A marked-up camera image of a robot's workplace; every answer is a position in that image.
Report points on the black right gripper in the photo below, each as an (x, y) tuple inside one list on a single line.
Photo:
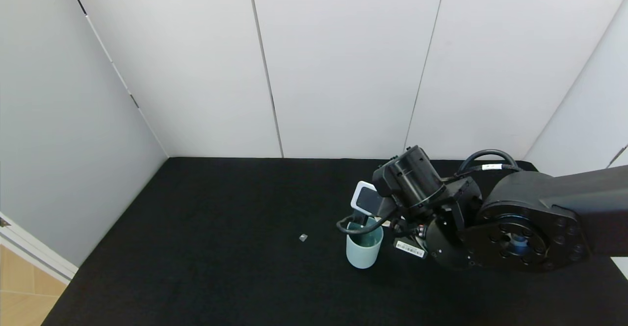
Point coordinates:
[(409, 249)]

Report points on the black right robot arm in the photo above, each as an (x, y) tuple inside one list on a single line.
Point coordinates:
[(520, 218)]

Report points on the light teal plastic cup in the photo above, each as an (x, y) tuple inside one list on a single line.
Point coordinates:
[(363, 255)]

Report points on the black table cloth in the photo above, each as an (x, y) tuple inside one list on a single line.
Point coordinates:
[(221, 277)]

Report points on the white baseboard strip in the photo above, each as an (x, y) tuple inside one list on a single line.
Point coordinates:
[(34, 252)]

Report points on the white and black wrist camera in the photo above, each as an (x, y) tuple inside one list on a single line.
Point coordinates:
[(368, 199)]

